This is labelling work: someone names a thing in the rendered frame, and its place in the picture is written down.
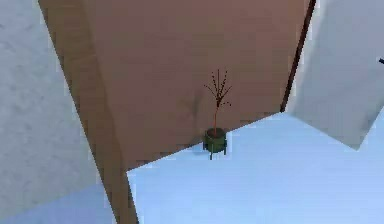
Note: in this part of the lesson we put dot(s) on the house plant in green pot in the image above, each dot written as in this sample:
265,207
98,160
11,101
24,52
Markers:
215,141

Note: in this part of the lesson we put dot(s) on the white room door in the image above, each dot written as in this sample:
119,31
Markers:
336,66

